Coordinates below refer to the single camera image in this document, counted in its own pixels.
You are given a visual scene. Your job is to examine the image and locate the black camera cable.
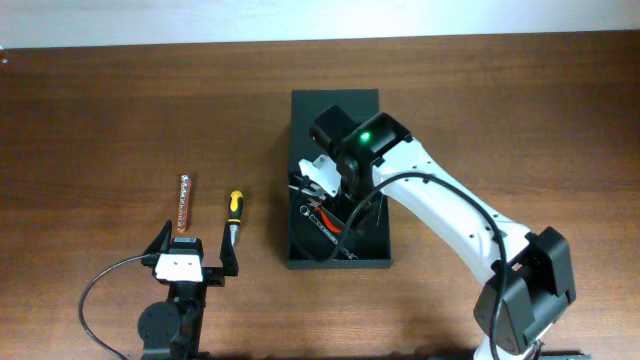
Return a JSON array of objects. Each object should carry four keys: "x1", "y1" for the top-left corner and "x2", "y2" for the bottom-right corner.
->
[
  {"x1": 288, "y1": 171, "x2": 509, "y2": 360},
  {"x1": 78, "y1": 253, "x2": 158, "y2": 360}
]

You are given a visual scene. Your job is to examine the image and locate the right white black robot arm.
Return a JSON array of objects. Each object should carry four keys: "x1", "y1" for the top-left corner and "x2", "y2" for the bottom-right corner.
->
[{"x1": 299, "y1": 105, "x2": 576, "y2": 359}]

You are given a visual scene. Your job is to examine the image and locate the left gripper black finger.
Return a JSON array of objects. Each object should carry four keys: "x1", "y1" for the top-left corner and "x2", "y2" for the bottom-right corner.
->
[
  {"x1": 220, "y1": 224, "x2": 239, "y2": 276},
  {"x1": 143, "y1": 220, "x2": 172, "y2": 256}
]

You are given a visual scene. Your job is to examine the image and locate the small orange-handled cutting pliers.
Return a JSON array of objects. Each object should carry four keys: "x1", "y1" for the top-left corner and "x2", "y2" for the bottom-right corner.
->
[{"x1": 307, "y1": 198, "x2": 344, "y2": 234}]

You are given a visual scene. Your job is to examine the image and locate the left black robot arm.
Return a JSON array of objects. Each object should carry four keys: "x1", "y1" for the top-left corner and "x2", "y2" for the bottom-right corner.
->
[{"x1": 137, "y1": 220, "x2": 240, "y2": 360}]

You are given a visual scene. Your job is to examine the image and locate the orange black long-nose pliers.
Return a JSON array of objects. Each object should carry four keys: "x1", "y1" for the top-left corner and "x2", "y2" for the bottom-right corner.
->
[{"x1": 289, "y1": 184, "x2": 326, "y2": 201}]

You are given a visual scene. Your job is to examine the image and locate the left black camera cable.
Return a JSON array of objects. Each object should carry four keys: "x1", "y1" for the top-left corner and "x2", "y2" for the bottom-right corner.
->
[{"x1": 78, "y1": 253, "x2": 158, "y2": 360}]

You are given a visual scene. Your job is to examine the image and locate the yellow black screwdriver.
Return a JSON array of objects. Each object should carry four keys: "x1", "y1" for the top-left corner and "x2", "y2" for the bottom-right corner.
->
[{"x1": 227, "y1": 190, "x2": 244, "y2": 246}]

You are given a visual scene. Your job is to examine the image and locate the silver metal wrench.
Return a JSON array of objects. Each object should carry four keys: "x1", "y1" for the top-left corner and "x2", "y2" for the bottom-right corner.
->
[{"x1": 299, "y1": 206, "x2": 338, "y2": 245}]

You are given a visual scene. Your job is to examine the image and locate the orange socket bit rail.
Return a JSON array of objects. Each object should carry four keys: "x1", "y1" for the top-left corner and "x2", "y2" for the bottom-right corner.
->
[{"x1": 176, "y1": 174, "x2": 192, "y2": 233}]

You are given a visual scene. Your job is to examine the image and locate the right black camera cable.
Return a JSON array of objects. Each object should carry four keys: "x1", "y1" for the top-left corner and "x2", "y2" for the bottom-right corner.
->
[{"x1": 288, "y1": 171, "x2": 509, "y2": 360}]

